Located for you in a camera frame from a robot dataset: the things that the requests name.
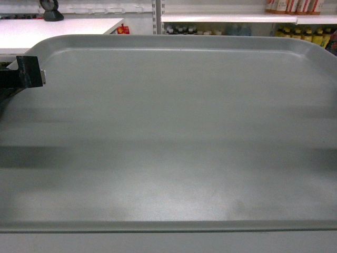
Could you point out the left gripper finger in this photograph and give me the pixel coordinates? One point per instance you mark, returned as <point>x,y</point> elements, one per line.
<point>27,75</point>

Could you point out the grey-silver plastic tray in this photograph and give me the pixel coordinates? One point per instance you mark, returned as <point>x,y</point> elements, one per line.
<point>172,133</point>

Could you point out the white top shelf board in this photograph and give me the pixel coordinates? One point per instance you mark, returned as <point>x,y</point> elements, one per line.
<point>229,18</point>

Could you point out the black barcode scanner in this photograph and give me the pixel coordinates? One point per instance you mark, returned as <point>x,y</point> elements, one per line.
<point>51,13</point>

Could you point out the white checkout counter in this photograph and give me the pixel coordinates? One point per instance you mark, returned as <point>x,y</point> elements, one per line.
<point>18,36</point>

